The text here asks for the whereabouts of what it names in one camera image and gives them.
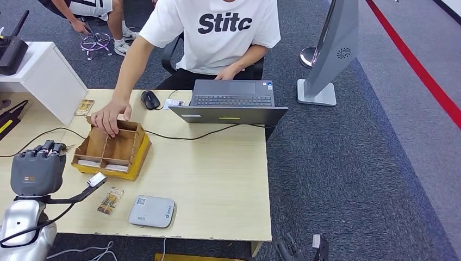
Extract black radio controller with antenna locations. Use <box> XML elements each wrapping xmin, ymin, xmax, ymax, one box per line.
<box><xmin>0</xmin><ymin>9</ymin><xmax>32</xmax><ymax>76</ymax></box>

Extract grey card reader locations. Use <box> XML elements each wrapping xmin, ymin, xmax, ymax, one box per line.
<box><xmin>128</xmin><ymin>195</ymin><xmax>176</xmax><ymax>229</ymax></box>

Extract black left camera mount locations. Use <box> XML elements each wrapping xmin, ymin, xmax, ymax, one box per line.
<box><xmin>43</xmin><ymin>180</ymin><xmax>105</xmax><ymax>206</ymax></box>

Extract person's left hand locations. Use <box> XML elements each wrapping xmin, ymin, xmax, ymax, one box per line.
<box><xmin>215</xmin><ymin>66</ymin><xmax>239</xmax><ymax>81</ymax></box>

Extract long black power cable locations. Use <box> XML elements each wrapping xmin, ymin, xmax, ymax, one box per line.
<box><xmin>0</xmin><ymin>123</ymin><xmax>276</xmax><ymax>158</ymax></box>

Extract white floor cables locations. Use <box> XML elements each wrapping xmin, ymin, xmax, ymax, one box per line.
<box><xmin>47</xmin><ymin>240</ymin><xmax>119</xmax><ymax>261</ymax></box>

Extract black device with yellow label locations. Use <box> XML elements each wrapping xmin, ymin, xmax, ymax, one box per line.
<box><xmin>0</xmin><ymin>100</ymin><xmax>30</xmax><ymax>142</ymax></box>

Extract cardboard compartment organizer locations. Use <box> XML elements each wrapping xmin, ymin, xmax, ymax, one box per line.
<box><xmin>73</xmin><ymin>116</ymin><xmax>146</xmax><ymax>172</ymax></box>

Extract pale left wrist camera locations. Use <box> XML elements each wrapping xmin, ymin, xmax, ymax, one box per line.
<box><xmin>87</xmin><ymin>172</ymin><xmax>108</xmax><ymax>188</ymax></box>

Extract white printed ID card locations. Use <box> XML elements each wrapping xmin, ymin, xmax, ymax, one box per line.
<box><xmin>163</xmin><ymin>99</ymin><xmax>186</xmax><ymax>110</ymax></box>

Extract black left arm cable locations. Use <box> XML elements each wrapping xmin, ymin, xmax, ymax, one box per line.
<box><xmin>0</xmin><ymin>201</ymin><xmax>76</xmax><ymax>249</ymax></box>

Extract chrome stanchion base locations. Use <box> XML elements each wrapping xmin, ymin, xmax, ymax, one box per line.
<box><xmin>300</xmin><ymin>47</ymin><xmax>320</xmax><ymax>69</ymax></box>

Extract person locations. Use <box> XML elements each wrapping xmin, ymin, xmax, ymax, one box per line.
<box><xmin>90</xmin><ymin>0</ymin><xmax>282</xmax><ymax>138</ymax></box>
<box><xmin>38</xmin><ymin>0</ymin><xmax>139</xmax><ymax>58</ymax></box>

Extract grey kiosk stand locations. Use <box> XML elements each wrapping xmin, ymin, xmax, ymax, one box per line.
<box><xmin>297</xmin><ymin>0</ymin><xmax>360</xmax><ymax>108</ymax></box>

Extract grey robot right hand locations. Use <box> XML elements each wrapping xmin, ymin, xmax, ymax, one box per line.
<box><xmin>276</xmin><ymin>233</ymin><xmax>307</xmax><ymax>261</ymax></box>

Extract black mouse cable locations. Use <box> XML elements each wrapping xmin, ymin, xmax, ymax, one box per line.
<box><xmin>158</xmin><ymin>90</ymin><xmax>179</xmax><ymax>109</ymax></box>

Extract black computer mouse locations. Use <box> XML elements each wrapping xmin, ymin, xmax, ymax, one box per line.
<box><xmin>140</xmin><ymin>90</ymin><xmax>161</xmax><ymax>110</ymax></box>

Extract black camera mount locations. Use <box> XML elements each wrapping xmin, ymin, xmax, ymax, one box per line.
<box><xmin>43</xmin><ymin>180</ymin><xmax>105</xmax><ymax>206</ymax></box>
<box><xmin>313</xmin><ymin>234</ymin><xmax>330</xmax><ymax>261</ymax></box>

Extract chrome stool base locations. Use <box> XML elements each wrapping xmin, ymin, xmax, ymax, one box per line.
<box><xmin>79</xmin><ymin>32</ymin><xmax>113</xmax><ymax>61</ymax></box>

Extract white cabinet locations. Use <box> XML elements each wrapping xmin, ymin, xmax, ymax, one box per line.
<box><xmin>0</xmin><ymin>41</ymin><xmax>89</xmax><ymax>126</ymax></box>

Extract person's right hand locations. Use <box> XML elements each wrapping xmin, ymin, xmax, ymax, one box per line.
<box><xmin>90</xmin><ymin>99</ymin><xmax>133</xmax><ymax>138</ymax></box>

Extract yellow box tray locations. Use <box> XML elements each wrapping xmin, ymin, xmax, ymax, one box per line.
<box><xmin>71</xmin><ymin>132</ymin><xmax>152</xmax><ymax>182</ymax></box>

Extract yellow board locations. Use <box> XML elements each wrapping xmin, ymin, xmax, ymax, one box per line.
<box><xmin>154</xmin><ymin>253</ymin><xmax>235</xmax><ymax>261</ymax></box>

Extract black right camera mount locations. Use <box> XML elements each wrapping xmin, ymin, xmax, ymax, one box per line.
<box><xmin>313</xmin><ymin>234</ymin><xmax>330</xmax><ymax>261</ymax></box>

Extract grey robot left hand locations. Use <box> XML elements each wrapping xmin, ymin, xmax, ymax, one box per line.
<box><xmin>10</xmin><ymin>140</ymin><xmax>68</xmax><ymax>198</ymax></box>

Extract dark grey laptop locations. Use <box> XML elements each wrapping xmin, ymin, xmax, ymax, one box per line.
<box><xmin>168</xmin><ymin>79</ymin><xmax>290</xmax><ymax>127</ymax></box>

